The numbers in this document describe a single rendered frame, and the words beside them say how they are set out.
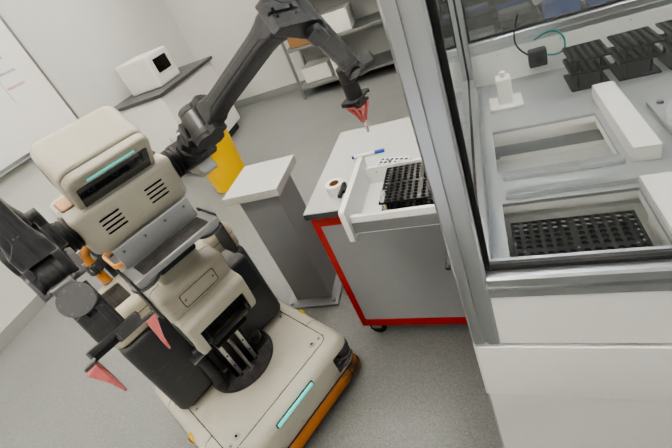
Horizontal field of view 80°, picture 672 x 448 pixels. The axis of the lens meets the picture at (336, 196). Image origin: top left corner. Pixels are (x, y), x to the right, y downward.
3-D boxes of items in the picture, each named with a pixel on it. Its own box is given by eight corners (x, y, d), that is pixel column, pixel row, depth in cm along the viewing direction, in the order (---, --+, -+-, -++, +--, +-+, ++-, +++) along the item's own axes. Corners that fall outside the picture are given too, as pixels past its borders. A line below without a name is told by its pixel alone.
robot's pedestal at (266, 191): (288, 309, 217) (218, 201, 177) (301, 269, 240) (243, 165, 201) (339, 305, 206) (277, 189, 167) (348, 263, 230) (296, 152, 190)
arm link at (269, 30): (262, -23, 76) (290, 18, 75) (305, -11, 87) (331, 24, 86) (172, 120, 103) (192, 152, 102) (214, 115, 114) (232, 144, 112)
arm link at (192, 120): (177, 133, 107) (187, 149, 106) (178, 113, 98) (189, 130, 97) (209, 121, 111) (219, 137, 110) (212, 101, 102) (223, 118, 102)
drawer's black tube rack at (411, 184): (385, 221, 112) (378, 203, 109) (392, 184, 125) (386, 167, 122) (466, 210, 103) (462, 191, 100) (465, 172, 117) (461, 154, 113)
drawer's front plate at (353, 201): (350, 243, 112) (337, 213, 107) (368, 183, 134) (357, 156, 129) (356, 242, 112) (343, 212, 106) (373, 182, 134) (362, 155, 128)
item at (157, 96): (156, 184, 447) (83, 83, 384) (201, 135, 537) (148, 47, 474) (208, 172, 422) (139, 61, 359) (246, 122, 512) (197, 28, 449)
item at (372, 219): (356, 234, 112) (349, 218, 109) (371, 182, 132) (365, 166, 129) (509, 217, 97) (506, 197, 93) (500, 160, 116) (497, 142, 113)
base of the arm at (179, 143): (197, 128, 116) (162, 151, 110) (198, 114, 109) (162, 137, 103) (218, 150, 116) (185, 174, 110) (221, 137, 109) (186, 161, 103)
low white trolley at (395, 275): (366, 339, 184) (302, 214, 144) (384, 245, 231) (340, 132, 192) (501, 339, 161) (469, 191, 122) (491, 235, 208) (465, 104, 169)
